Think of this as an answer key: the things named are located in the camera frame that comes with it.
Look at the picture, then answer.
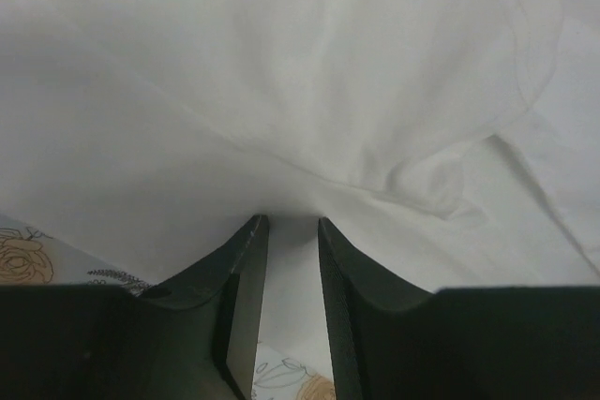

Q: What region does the floral patterned table mat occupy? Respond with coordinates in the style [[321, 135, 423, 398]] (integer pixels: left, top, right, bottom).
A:
[[0, 212, 338, 400]]

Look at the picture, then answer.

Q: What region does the white t shirt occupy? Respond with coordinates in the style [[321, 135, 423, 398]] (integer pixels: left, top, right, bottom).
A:
[[1, 0, 599, 365]]

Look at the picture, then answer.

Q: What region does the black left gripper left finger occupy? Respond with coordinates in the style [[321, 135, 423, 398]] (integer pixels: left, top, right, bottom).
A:
[[0, 214, 271, 400]]

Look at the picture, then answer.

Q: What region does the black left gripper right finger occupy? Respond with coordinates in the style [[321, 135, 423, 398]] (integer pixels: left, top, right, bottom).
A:
[[318, 219, 599, 399]]

